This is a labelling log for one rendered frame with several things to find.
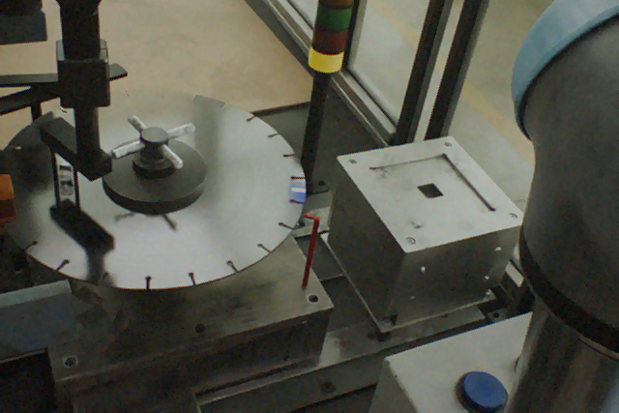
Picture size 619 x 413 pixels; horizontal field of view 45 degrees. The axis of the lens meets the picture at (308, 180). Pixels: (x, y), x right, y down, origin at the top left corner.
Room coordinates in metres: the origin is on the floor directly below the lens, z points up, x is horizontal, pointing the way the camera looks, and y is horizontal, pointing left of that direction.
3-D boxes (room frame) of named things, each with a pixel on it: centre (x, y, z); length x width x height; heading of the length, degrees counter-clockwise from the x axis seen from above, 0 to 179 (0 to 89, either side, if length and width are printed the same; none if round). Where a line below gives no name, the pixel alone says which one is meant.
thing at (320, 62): (0.87, 0.01, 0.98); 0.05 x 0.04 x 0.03; 31
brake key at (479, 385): (0.44, -0.20, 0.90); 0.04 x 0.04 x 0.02
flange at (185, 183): (0.61, 0.16, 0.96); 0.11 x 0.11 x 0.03
